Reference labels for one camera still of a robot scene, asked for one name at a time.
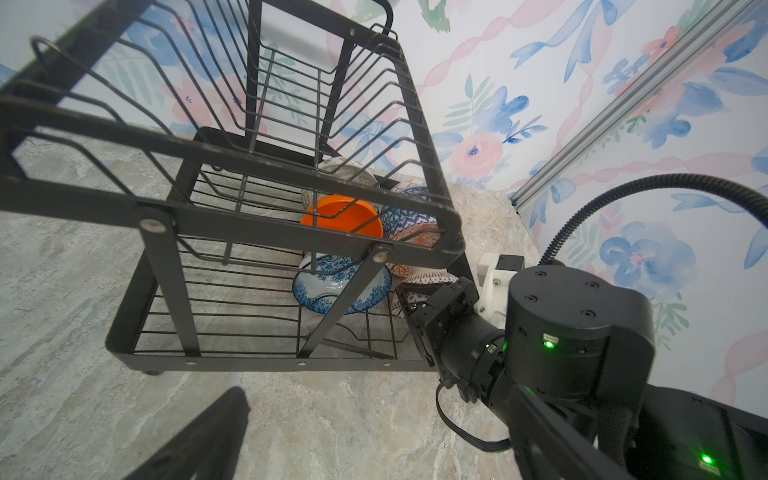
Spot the blue geometric patterned bowl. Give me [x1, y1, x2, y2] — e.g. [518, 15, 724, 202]
[380, 182, 437, 239]

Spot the right aluminium corner post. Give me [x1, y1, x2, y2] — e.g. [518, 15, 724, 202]
[510, 0, 762, 207]

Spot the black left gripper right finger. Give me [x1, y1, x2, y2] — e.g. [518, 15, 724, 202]
[507, 386, 631, 479]

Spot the orange plastic bowl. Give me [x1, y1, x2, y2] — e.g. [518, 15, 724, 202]
[301, 195, 384, 238]

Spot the green patterned ceramic bowl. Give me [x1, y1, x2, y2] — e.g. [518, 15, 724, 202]
[301, 157, 378, 210]

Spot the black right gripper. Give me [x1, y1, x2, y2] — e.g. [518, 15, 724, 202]
[396, 277, 510, 402]

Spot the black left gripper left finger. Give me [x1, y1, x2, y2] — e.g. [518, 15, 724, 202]
[127, 387, 250, 479]

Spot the blue floral ceramic bowl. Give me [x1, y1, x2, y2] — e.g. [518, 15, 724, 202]
[292, 254, 393, 315]

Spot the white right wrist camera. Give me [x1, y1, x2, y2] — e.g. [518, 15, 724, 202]
[474, 253, 525, 327]

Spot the black corrugated cable conduit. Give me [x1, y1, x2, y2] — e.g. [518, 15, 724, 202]
[538, 173, 768, 266]

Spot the red patterned ceramic bowl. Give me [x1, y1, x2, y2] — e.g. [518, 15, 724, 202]
[387, 222, 442, 279]

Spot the black wire dish rack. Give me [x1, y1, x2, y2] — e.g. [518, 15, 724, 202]
[1, 1, 469, 375]

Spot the white brown lattice bowl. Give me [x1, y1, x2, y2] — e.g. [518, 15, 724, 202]
[398, 269, 458, 311]

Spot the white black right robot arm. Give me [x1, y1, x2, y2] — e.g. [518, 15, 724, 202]
[396, 264, 767, 479]

